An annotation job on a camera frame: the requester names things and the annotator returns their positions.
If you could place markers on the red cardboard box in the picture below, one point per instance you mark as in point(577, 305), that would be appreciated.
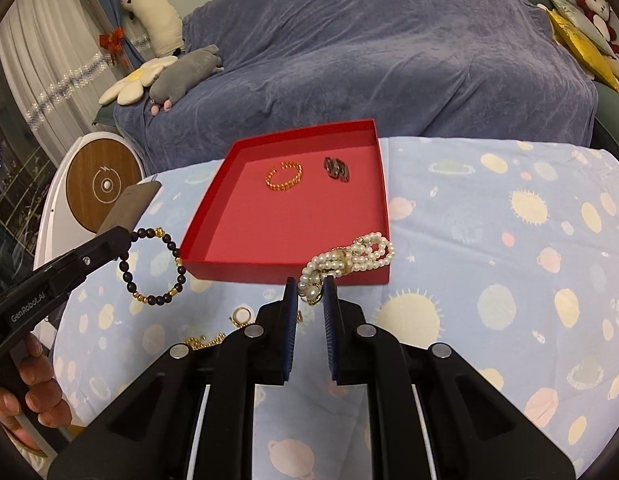
point(289, 225)

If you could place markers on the blue sofa blanket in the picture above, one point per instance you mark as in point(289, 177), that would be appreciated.
point(364, 60)

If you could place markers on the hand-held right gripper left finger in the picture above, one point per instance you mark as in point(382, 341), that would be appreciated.
point(288, 332)

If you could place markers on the white cow plush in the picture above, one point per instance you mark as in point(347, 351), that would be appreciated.
point(159, 20)

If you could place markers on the grey plush toy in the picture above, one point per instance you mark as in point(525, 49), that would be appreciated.
point(184, 72)

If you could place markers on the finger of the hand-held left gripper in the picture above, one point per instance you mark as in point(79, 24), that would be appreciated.
point(101, 250)

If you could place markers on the dark metal wristwatch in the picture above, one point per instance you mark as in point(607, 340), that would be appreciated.
point(337, 169)

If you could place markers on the planet print tablecloth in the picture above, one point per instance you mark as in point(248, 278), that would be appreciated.
point(489, 260)

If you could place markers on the blue curtain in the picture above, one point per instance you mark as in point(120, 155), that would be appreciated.
point(101, 5)

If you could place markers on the silver pillow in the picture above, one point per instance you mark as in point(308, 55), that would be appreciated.
point(574, 17)

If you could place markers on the white sheer curtain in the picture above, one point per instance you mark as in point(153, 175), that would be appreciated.
point(39, 60)

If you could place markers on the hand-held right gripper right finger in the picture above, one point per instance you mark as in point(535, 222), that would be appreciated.
point(331, 332)

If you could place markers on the flower shaped cushion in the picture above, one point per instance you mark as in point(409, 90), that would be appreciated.
point(134, 80)

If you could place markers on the red monkey plush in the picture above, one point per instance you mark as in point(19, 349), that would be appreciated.
point(597, 5)

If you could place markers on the white round wood-faced device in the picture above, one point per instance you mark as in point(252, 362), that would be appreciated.
point(99, 185)

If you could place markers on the person's left hand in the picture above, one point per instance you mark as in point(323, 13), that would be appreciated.
point(41, 400)

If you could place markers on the red curtain bow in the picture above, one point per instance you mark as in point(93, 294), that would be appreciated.
point(113, 40)

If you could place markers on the gold pillow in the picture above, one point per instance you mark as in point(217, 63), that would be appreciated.
point(579, 50)

